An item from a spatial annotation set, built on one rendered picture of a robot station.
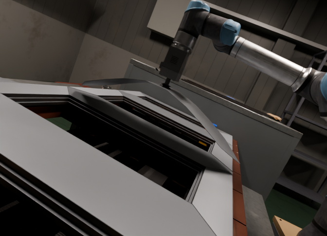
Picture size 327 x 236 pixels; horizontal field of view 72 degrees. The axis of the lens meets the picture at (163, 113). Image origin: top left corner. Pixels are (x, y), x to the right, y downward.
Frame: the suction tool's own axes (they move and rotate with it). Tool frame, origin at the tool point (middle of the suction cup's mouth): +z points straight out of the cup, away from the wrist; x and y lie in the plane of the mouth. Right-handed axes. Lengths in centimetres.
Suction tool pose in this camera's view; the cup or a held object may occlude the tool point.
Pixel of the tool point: (163, 90)
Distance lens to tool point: 82.5
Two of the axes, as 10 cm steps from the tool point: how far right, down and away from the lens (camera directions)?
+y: -2.0, 1.1, -9.7
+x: 9.0, 4.1, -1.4
